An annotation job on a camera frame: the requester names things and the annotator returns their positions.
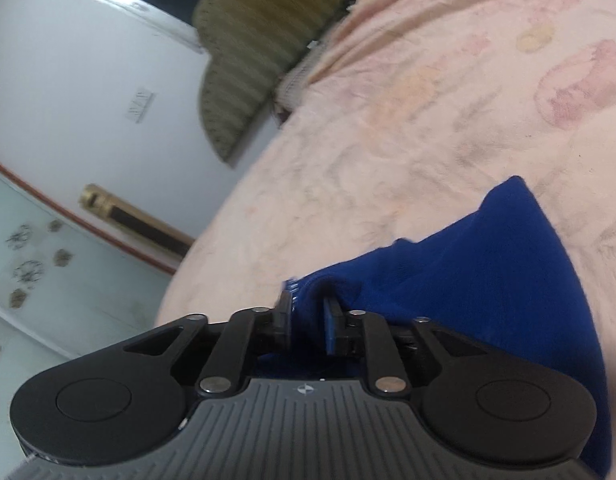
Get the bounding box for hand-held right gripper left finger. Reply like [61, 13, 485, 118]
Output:
[124, 290, 301, 397]

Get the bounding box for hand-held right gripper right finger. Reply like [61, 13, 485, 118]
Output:
[320, 295, 485, 397]

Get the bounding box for blue beaded sweater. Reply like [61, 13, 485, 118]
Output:
[258, 175, 614, 479]

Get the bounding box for gold tower fan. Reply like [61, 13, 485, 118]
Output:
[78, 184, 197, 261]

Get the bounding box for pink bed sheet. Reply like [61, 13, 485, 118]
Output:
[155, 0, 616, 480]

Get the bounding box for beige pillow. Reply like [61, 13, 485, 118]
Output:
[275, 40, 335, 124]

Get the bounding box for olive striped headboard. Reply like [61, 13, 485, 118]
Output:
[193, 0, 365, 164]

